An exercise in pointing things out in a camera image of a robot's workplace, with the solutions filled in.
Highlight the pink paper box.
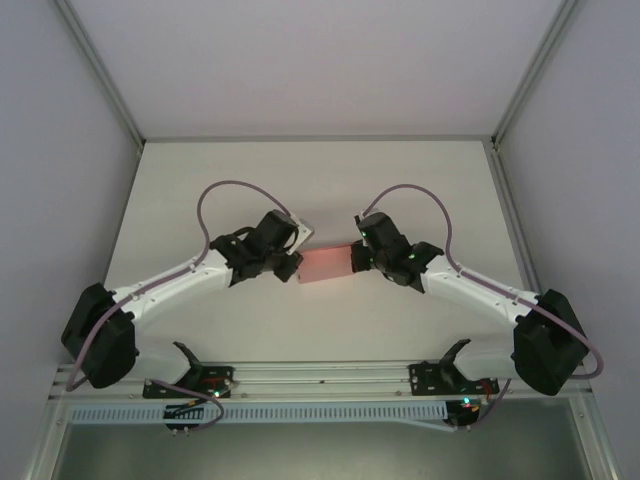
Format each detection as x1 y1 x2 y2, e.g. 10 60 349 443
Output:
295 243 355 286

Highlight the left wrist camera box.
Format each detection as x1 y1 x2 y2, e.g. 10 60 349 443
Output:
292 215 317 251

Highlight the aluminium mounting rail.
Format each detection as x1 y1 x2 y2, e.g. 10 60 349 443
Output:
55 360 526 402

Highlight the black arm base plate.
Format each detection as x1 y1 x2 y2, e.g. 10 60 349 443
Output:
408 362 501 399
142 365 236 401

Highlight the aluminium side rail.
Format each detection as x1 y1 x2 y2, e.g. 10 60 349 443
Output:
24 394 71 480
489 144 626 480

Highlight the white slotted cable duct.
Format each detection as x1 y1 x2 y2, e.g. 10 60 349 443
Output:
69 402 446 426

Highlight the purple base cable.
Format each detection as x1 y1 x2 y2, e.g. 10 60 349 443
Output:
447 378 512 432
149 380 226 432

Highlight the aluminium frame post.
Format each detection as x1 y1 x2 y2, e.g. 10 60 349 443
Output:
53 0 147 151
490 0 585 151

